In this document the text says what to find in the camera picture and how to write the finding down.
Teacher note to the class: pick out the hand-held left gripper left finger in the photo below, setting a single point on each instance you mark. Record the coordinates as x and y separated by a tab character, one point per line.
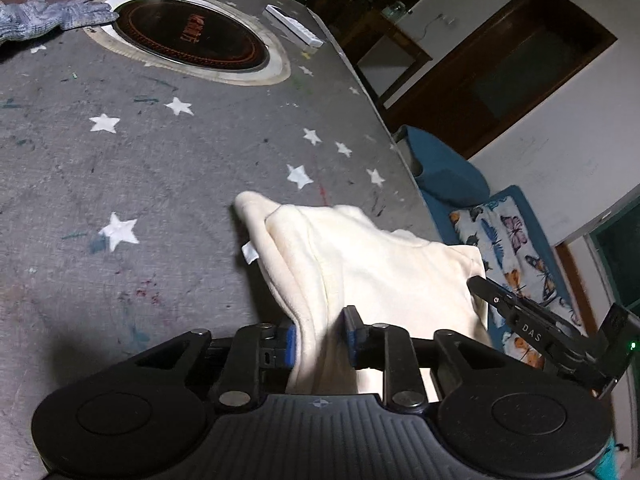
293	347

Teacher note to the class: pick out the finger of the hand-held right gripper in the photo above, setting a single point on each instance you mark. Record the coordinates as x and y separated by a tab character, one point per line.
505	305

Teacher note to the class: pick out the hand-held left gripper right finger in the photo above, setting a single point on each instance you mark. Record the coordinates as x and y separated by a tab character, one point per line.
351	335

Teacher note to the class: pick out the cream fleece garment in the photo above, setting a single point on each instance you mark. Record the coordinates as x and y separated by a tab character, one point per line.
375	270

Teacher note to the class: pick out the butterfly print cloth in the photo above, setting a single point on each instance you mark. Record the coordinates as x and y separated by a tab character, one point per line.
520	250

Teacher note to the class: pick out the green framed window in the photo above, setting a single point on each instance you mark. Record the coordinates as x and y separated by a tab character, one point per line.
620	255

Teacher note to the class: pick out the person's teal clothing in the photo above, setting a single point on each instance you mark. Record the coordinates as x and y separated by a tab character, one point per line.
607	462

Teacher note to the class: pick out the blue sofa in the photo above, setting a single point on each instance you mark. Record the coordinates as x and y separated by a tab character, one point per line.
450	170

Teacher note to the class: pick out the grey star print tablecloth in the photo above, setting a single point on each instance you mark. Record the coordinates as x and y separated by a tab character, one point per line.
150	160

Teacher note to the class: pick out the wooden door with glass panel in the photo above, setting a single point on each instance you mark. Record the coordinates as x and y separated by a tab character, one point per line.
505	60

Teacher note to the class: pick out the white remote control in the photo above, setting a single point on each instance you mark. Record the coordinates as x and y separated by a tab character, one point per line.
292	25

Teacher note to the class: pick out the round black induction cooktop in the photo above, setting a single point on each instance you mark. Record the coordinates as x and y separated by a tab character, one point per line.
192	32

